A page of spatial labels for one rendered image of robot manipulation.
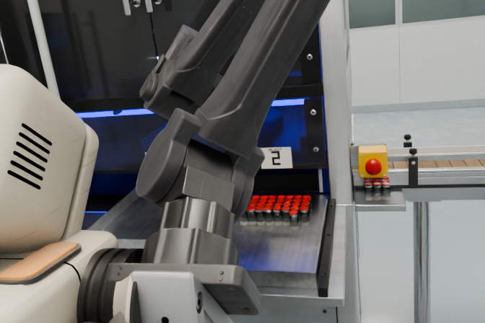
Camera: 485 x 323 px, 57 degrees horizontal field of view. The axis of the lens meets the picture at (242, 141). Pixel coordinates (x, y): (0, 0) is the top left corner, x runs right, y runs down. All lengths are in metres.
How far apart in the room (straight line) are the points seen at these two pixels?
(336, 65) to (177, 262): 0.83
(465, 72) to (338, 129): 4.82
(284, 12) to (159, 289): 0.27
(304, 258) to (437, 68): 5.00
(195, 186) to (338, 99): 0.77
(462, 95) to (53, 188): 5.71
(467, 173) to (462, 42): 4.59
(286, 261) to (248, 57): 0.63
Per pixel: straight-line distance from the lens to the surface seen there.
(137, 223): 1.28
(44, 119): 0.42
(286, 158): 1.20
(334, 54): 1.13
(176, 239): 0.39
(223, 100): 0.44
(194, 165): 0.44
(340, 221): 1.15
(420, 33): 5.78
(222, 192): 0.43
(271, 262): 1.00
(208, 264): 0.37
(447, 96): 5.94
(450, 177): 1.34
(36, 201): 0.41
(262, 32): 0.44
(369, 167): 1.16
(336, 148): 1.18
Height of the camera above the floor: 1.41
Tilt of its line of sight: 16 degrees down
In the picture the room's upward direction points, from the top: 7 degrees counter-clockwise
